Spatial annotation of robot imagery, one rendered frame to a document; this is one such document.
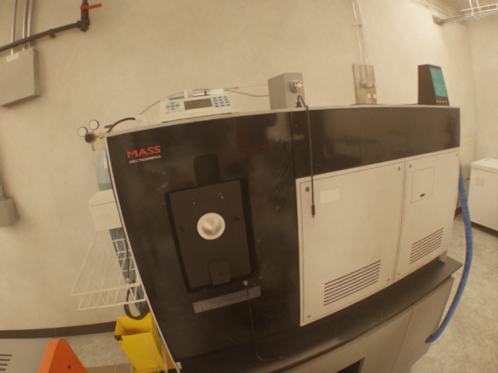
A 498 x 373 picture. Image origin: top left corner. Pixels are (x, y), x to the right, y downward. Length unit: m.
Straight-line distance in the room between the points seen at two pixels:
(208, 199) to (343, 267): 0.46
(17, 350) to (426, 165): 1.18
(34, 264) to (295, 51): 2.42
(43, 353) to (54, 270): 1.62
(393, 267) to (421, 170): 0.35
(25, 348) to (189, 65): 1.61
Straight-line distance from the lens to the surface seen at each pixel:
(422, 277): 1.25
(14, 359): 0.55
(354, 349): 1.03
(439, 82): 1.17
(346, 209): 0.74
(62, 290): 2.19
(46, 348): 0.53
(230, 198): 0.59
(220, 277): 0.64
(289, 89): 0.91
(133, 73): 1.72
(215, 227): 0.58
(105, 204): 0.89
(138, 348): 0.82
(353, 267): 0.85
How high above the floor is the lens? 1.43
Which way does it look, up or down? 15 degrees down
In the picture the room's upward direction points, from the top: 6 degrees counter-clockwise
